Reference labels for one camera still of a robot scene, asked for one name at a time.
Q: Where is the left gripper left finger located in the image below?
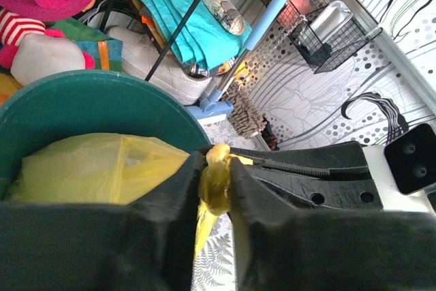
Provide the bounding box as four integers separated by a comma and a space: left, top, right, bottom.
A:
1, 152, 204, 290

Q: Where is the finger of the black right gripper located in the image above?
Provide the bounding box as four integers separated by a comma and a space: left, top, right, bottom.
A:
230, 142, 384, 210

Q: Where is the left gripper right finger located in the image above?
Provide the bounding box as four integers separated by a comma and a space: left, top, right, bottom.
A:
230, 159, 435, 290

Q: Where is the yellow-green trash bag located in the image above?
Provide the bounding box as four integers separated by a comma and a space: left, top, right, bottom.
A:
5, 133, 237, 256

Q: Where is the teal plastic trash bin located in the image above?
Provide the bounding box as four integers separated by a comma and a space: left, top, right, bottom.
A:
1, 70, 210, 194

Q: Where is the white quilted bag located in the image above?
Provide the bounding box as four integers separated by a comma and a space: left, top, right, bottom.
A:
108, 27, 211, 106

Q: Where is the black orange toy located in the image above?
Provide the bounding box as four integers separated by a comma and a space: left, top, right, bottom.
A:
261, 117, 279, 151

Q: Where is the beige chenille mop head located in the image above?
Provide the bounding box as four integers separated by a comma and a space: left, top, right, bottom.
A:
223, 82, 266, 138

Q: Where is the silver foil pouch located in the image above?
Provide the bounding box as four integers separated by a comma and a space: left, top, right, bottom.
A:
310, 0, 354, 43

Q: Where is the teal folded cloth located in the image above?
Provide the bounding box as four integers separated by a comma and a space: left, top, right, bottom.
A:
140, 0, 251, 70

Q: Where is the rainbow striped box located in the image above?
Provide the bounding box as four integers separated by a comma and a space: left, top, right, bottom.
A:
0, 18, 124, 106

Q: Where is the grey patterned pouch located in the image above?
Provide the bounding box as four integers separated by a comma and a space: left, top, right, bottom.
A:
202, 0, 247, 35

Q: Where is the black metal shelf rack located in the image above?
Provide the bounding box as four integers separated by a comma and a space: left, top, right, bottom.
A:
98, 0, 283, 82

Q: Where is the pink striped plush doll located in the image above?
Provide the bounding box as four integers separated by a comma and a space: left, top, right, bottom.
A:
1, 8, 95, 86

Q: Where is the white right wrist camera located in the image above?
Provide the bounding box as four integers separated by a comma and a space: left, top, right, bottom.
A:
363, 123, 435, 215

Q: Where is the blue handled mop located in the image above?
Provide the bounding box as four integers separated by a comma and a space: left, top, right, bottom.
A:
187, 0, 287, 125

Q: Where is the black wire basket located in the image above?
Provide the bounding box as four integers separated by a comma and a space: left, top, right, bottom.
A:
277, 0, 383, 74

